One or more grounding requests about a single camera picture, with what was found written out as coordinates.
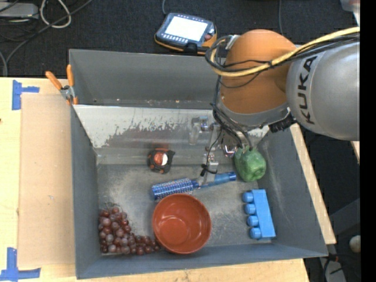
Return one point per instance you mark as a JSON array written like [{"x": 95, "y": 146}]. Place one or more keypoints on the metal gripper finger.
[
  {"x": 200, "y": 123},
  {"x": 212, "y": 164}
]

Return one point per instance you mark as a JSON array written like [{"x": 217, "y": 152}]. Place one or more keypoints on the green bell pepper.
[{"x": 250, "y": 164}]

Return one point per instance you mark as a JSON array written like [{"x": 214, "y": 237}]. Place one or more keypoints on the blue hairbrush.
[{"x": 173, "y": 188}]

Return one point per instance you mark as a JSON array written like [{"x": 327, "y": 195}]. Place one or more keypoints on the black and orange tape measure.
[{"x": 160, "y": 160}]

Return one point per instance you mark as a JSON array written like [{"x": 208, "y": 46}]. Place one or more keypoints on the red-brown bowl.
[{"x": 180, "y": 225}]

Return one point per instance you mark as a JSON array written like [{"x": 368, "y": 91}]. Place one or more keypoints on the blue toy building block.
[{"x": 263, "y": 213}]

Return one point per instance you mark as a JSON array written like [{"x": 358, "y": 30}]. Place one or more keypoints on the grey metal bin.
[{"x": 132, "y": 78}]

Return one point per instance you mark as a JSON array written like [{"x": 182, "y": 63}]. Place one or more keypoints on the dark red grape bunch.
[{"x": 116, "y": 232}]

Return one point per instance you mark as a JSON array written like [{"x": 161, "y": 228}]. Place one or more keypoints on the brown cardboard board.
[{"x": 44, "y": 172}]

